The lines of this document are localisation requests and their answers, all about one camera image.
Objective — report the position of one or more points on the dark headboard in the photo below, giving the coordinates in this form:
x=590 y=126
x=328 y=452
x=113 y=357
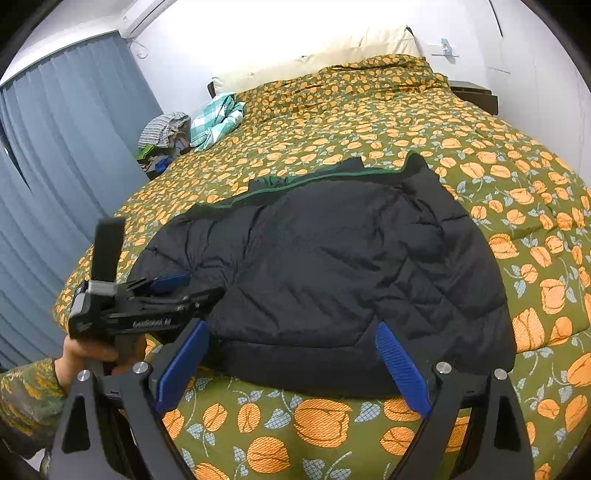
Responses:
x=210 y=88

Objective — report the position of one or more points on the green orange floral blanket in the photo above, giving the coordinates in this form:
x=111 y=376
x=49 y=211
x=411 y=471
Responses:
x=461 y=152

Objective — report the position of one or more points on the cream pillow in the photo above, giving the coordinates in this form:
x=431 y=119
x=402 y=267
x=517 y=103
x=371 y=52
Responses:
x=323 y=53

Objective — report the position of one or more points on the dark bedside table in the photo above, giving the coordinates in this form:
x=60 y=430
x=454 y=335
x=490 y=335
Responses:
x=475 y=94

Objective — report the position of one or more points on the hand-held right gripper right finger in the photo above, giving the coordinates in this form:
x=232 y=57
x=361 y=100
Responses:
x=401 y=369

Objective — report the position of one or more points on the pile of mixed clothes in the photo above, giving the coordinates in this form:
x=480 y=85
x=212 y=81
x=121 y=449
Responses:
x=161 y=138

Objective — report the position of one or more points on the small blue wall fixture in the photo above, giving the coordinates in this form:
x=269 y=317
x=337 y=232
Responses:
x=446 y=47

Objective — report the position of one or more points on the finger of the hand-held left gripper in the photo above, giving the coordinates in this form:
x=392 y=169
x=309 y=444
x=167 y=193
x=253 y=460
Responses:
x=173 y=282
x=198 y=299

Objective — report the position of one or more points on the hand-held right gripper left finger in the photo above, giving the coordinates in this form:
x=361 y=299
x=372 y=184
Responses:
x=182 y=364

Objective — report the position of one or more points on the black puffer jacket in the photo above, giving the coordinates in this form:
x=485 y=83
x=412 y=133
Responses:
x=323 y=258

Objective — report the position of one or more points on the person's left hand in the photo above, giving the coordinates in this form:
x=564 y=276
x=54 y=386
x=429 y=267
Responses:
x=85 y=353

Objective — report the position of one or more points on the teal checked cloth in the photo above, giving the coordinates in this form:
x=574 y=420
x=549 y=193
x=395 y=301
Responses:
x=214 y=121

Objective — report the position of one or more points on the blue-grey curtain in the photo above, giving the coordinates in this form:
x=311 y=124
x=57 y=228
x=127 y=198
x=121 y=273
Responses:
x=55 y=175

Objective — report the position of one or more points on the white air conditioner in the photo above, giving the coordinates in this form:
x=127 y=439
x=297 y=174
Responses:
x=145 y=18

